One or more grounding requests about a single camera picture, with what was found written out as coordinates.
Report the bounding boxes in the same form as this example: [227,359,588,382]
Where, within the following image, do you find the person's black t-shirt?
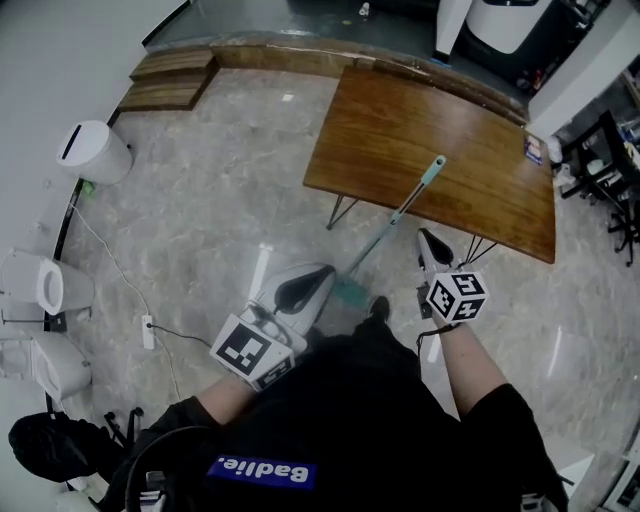
[99,344,571,512]

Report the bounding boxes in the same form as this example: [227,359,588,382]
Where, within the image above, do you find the wooden steps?
[117,47,220,112]

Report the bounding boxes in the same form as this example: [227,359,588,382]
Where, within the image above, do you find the blue and white card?
[523,133,546,166]

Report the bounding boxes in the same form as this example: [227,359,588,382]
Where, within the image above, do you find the thin black floor cable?
[148,323,214,350]

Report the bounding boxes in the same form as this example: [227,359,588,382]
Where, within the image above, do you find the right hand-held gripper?
[416,227,489,325]

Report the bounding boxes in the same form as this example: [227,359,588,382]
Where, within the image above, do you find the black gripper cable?
[415,322,464,362]
[124,424,214,512]

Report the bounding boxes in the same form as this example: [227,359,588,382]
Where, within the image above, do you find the wooden platform edge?
[209,33,531,126]

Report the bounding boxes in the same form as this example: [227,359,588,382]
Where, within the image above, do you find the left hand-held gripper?
[209,263,338,393]

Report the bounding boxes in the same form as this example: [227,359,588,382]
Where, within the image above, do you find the teal mop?
[331,154,448,310]

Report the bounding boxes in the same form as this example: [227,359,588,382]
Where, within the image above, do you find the white machine with black frame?
[457,0,556,84]

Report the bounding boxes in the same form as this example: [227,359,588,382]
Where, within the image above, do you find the person's right forearm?
[432,319,511,421]

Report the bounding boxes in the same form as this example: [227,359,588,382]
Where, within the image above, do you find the person's left forearm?
[197,373,259,426]

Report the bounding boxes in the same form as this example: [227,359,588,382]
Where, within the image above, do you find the wooden table with wire legs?
[303,64,558,265]

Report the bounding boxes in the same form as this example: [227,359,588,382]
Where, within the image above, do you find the black office desk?
[554,107,640,201]

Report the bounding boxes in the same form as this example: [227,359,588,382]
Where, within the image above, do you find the person's black shoe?
[367,295,392,325]

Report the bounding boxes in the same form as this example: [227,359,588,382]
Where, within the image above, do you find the white bin with slot lid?
[55,119,134,186]

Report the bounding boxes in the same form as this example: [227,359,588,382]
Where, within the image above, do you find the white toilet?
[0,329,94,402]

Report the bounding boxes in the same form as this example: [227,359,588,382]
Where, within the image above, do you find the person's black trousers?
[319,319,424,381]

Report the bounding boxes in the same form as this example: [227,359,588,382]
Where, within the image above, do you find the black office chair with jacket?
[7,407,145,485]

